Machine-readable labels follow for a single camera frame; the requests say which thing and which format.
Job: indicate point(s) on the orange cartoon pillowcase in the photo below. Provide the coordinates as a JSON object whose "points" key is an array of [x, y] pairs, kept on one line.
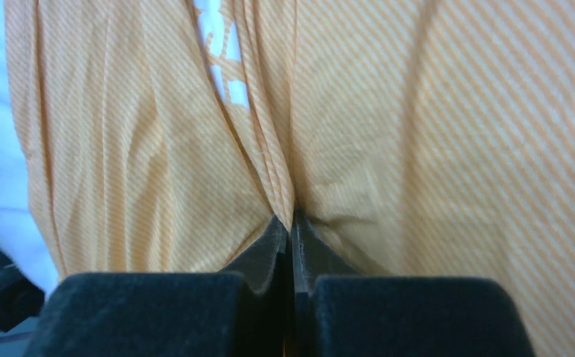
{"points": [[421, 137]]}

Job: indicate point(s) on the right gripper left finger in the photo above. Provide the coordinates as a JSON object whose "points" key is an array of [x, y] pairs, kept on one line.
{"points": [[237, 311]]}

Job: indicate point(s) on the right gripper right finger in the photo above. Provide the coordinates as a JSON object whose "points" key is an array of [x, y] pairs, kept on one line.
{"points": [[339, 311]]}

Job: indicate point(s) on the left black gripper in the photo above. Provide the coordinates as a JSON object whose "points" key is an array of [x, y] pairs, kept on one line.
{"points": [[19, 298]]}

